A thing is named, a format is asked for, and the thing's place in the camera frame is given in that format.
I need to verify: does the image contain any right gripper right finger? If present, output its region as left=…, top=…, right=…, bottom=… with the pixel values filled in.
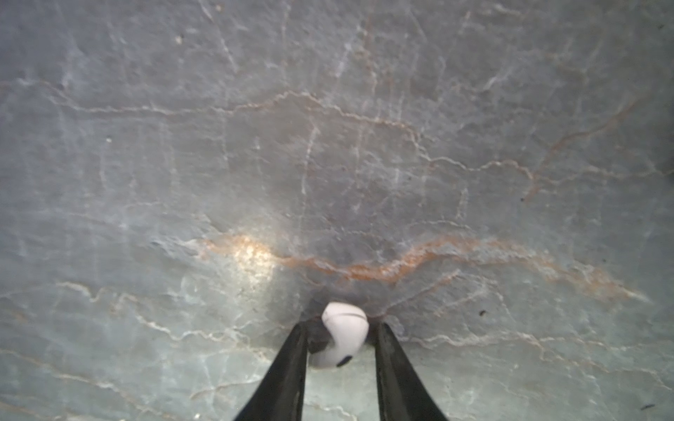
left=374, top=323, right=448, bottom=421

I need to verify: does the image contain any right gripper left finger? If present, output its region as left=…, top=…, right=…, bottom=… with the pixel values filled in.
left=235, top=323, right=308, bottom=421

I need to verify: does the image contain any white earbud one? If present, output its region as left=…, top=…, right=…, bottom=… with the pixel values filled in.
left=309, top=302, right=370, bottom=368

